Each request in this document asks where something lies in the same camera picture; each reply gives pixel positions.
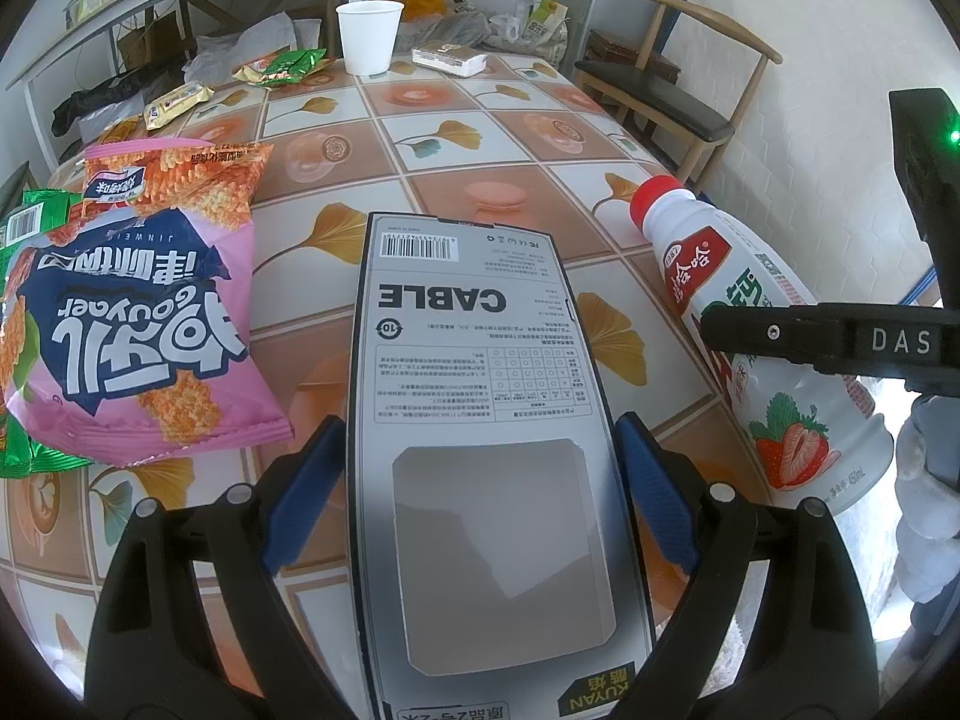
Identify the tan snack packet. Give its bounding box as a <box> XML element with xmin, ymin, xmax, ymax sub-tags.
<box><xmin>232</xmin><ymin>60</ymin><xmax>282</xmax><ymax>91</ymax></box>

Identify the dark wooden stool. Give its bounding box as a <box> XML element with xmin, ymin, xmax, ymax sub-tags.
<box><xmin>585</xmin><ymin>28</ymin><xmax>682</xmax><ymax>83</ymax></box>

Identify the green white paper sack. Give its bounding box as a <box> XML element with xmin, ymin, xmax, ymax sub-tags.
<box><xmin>521</xmin><ymin>0</ymin><xmax>571</xmax><ymax>65</ymax></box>

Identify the white paper cup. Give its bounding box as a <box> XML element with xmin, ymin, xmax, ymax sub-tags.
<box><xmin>335</xmin><ymin>0</ymin><xmax>406</xmax><ymax>77</ymax></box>

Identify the grey black cardboard box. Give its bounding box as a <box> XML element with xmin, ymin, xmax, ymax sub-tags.
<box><xmin>345</xmin><ymin>211</ymin><xmax>661</xmax><ymax>720</ymax></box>

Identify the grey plastic bag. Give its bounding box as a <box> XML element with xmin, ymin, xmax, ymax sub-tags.
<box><xmin>397</xmin><ymin>11</ymin><xmax>492</xmax><ymax>53</ymax></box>

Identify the strawberry milk bottle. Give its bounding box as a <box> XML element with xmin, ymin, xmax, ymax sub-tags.
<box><xmin>628</xmin><ymin>174</ymin><xmax>897</xmax><ymax>515</ymax></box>

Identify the yellow green snack packet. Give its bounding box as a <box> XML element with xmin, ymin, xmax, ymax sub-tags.
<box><xmin>144</xmin><ymin>82</ymin><xmax>215</xmax><ymax>132</ymax></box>

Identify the patterned tablecloth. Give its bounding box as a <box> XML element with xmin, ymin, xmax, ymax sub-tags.
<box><xmin>0</xmin><ymin>52</ymin><xmax>751</xmax><ymax>720</ymax></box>

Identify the large white sack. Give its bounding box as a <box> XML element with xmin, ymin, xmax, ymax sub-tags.
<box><xmin>184</xmin><ymin>13</ymin><xmax>323</xmax><ymax>87</ymax></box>

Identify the white plastic bag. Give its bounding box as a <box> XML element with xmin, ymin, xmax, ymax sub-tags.
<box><xmin>487</xmin><ymin>4</ymin><xmax>526</xmax><ymax>42</ymax></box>

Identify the wooden chair with black seat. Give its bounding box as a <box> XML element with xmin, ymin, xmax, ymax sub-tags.
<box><xmin>574</xmin><ymin>0</ymin><xmax>785</xmax><ymax>196</ymax></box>

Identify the person's right hand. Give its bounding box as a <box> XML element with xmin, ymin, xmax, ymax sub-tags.
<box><xmin>892</xmin><ymin>394</ymin><xmax>960</xmax><ymax>605</ymax></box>

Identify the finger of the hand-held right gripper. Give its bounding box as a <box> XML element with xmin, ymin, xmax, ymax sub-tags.
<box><xmin>700</xmin><ymin>302</ymin><xmax>852</xmax><ymax>380</ymax></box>

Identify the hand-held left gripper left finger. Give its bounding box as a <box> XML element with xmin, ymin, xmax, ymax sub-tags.
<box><xmin>84</xmin><ymin>415</ymin><xmax>353</xmax><ymax>720</ymax></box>

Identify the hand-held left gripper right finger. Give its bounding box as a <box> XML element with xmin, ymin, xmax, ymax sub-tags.
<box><xmin>613</xmin><ymin>416</ymin><xmax>880</xmax><ymax>720</ymax></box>

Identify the small white box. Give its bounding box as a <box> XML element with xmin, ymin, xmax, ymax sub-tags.
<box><xmin>411</xmin><ymin>43</ymin><xmax>488</xmax><ymax>78</ymax></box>

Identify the black bag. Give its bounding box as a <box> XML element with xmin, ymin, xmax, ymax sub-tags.
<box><xmin>51</xmin><ymin>64</ymin><xmax>188</xmax><ymax>136</ymax></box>

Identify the green snack bag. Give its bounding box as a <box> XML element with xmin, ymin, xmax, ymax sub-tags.
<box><xmin>0</xmin><ymin>191</ymin><xmax>91</xmax><ymax>481</ymax></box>

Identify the pink snack bag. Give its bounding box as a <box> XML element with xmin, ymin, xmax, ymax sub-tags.
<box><xmin>0</xmin><ymin>141</ymin><xmax>295</xmax><ymax>466</ymax></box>

